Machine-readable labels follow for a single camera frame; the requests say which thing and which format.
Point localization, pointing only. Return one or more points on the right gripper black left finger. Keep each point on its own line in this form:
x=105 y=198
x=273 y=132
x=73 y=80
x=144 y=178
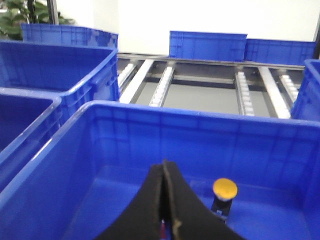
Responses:
x=142 y=218

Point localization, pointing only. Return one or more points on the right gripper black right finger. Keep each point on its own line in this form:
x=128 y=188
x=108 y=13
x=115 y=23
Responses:
x=184 y=214

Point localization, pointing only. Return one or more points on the yellow mushroom push button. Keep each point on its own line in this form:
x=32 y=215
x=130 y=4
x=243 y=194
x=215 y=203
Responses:
x=224 y=191

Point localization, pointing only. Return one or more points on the blue plastic crate right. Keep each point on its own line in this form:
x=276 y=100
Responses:
x=85 y=176

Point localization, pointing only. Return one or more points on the blue plastic crate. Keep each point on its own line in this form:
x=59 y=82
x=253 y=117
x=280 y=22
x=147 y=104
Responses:
x=85 y=176
x=28 y=119

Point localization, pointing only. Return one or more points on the roller conveyor rack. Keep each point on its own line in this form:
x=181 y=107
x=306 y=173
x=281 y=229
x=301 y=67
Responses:
x=242 y=88

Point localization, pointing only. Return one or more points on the blue plastic crate left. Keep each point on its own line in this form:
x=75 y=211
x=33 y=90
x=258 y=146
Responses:
x=28 y=119

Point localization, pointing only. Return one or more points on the blue crate rear left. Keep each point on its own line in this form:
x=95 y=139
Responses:
x=78 y=74

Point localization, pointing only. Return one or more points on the blue crate right edge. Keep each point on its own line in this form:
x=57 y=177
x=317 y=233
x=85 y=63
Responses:
x=307 y=103

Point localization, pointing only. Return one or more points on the blue crate far centre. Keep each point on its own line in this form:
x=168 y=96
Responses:
x=228 y=47

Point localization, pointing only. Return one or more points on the blue crate far right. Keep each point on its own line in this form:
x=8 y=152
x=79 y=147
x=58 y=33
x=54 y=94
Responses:
x=280 y=52

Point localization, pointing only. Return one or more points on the blue crate rear right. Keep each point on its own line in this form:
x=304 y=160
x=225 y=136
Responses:
x=67 y=35

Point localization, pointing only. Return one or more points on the green potted plant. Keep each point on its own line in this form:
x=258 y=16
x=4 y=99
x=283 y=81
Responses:
x=14 y=13

